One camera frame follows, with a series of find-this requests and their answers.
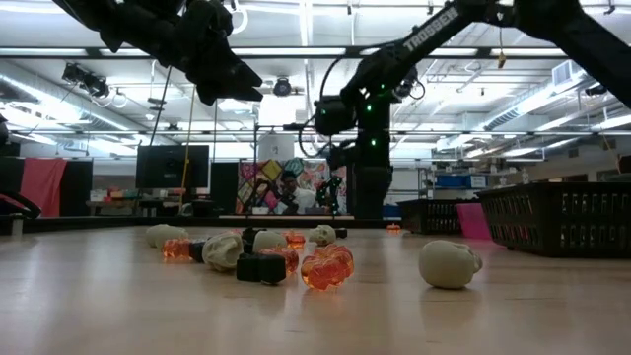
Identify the black ceiling track device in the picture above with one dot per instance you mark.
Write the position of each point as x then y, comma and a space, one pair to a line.
86, 81

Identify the black slotted plastic basket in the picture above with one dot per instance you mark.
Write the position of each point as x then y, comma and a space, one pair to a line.
542, 222
429, 217

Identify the cluttered wooden workbench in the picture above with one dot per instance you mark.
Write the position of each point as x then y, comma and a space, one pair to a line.
148, 202

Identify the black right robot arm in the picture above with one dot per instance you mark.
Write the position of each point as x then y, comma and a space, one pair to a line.
429, 32

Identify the colourful patterned wall panel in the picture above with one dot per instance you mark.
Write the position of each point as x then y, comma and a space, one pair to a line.
261, 172

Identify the round black ceiling camera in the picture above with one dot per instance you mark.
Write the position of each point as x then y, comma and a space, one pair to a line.
282, 87

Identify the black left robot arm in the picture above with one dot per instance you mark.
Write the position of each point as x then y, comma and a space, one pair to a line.
123, 27

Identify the small black ceiling device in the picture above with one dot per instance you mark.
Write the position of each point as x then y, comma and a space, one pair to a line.
596, 90

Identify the black overhead rig beam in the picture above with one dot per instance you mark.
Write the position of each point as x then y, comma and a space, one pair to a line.
92, 52

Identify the cream plastic skull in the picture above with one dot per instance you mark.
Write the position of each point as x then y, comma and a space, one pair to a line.
270, 240
175, 233
446, 266
323, 235
152, 235
222, 251

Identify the large black monitor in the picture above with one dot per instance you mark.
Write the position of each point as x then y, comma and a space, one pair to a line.
172, 166

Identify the black metal stand frame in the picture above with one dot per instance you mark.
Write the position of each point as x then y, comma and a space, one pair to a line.
293, 126

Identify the background black robot arm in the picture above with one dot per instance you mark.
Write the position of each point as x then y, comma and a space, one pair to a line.
329, 194

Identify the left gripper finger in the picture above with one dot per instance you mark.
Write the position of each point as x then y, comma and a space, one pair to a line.
227, 96
234, 76

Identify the blue storage bin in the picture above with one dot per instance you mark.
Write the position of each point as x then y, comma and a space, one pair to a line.
456, 181

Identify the orange-red hanging cloth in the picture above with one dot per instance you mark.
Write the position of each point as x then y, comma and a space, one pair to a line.
43, 185

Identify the blue floor box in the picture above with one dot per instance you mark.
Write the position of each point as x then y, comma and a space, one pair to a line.
392, 211

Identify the black partition panel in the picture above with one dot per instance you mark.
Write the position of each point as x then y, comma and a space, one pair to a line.
76, 187
224, 187
10, 172

